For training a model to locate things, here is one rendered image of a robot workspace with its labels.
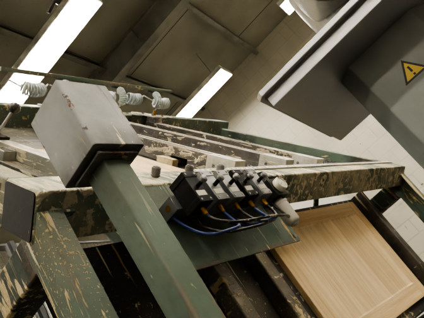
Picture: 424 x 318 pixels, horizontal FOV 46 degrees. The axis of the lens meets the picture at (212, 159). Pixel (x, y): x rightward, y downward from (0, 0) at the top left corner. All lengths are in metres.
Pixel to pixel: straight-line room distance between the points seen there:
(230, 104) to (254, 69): 0.64
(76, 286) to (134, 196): 0.20
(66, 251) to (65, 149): 0.20
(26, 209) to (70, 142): 0.19
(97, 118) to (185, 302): 0.37
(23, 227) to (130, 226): 0.28
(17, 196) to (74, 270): 0.20
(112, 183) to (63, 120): 0.15
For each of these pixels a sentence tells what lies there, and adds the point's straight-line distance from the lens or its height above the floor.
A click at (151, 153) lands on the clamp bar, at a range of 1.92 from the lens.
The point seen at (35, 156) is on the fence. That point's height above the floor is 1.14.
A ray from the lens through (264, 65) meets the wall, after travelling 7.56.
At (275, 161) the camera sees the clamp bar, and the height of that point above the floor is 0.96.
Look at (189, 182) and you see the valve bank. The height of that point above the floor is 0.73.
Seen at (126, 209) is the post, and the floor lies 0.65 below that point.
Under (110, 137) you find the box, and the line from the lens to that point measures 0.91.
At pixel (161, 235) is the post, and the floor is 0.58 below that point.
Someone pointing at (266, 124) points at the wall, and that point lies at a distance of 7.32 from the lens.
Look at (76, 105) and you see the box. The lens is 0.93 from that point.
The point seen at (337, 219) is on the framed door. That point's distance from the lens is 2.39.
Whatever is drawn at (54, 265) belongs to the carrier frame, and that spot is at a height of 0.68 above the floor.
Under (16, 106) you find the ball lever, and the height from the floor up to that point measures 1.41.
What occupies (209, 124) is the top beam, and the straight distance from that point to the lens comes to 3.26.
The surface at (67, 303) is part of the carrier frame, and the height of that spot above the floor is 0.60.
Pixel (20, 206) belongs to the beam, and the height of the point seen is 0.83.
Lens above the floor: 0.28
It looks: 25 degrees up
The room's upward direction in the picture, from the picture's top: 36 degrees counter-clockwise
